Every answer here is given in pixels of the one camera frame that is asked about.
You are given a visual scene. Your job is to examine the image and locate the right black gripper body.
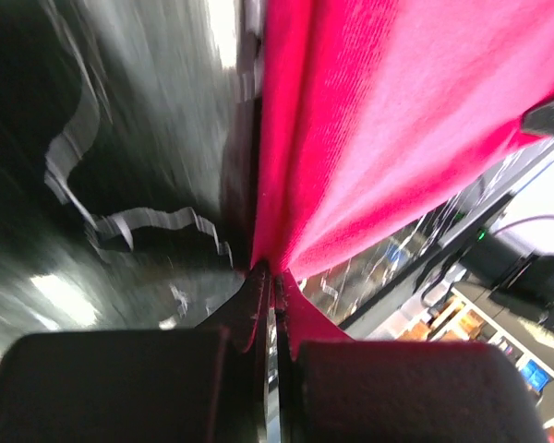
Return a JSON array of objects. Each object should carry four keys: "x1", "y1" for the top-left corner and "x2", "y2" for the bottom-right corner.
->
[{"x1": 521, "y1": 96, "x2": 554, "y2": 137}]

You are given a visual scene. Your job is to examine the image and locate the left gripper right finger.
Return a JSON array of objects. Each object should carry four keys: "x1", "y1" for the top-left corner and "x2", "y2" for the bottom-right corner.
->
[{"x1": 274, "y1": 273, "x2": 547, "y2": 442}]

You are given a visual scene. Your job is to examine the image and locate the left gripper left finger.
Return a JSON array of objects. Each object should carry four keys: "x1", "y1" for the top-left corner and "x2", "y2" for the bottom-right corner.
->
[{"x1": 0, "y1": 262, "x2": 271, "y2": 442}]

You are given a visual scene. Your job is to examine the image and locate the magenta pink t shirt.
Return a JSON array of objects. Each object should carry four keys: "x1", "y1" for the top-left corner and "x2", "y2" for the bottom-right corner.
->
[{"x1": 248, "y1": 0, "x2": 554, "y2": 281}]

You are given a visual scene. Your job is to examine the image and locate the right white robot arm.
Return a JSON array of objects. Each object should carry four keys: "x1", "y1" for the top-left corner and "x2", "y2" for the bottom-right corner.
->
[{"x1": 460, "y1": 213, "x2": 554, "y2": 334}]

